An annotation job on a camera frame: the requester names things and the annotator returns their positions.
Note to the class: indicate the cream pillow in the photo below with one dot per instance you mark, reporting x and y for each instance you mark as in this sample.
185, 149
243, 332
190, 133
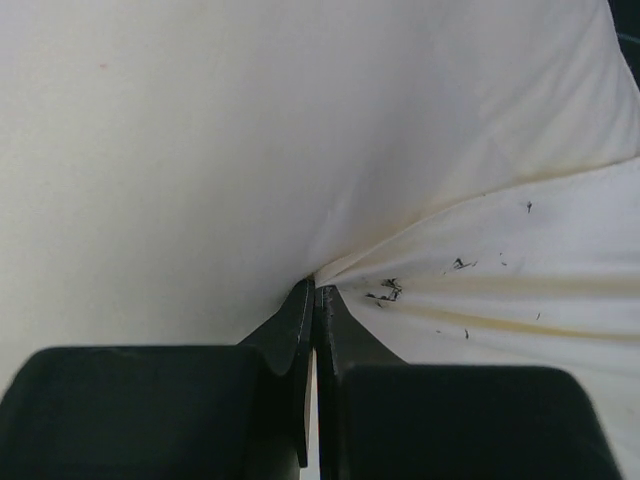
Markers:
170, 168

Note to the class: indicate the cream pillowcase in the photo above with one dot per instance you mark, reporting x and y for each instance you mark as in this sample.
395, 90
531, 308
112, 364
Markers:
544, 274

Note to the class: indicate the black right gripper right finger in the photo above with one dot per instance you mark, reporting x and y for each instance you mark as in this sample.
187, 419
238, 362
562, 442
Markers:
383, 418

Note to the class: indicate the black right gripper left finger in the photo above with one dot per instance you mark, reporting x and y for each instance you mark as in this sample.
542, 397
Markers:
166, 412

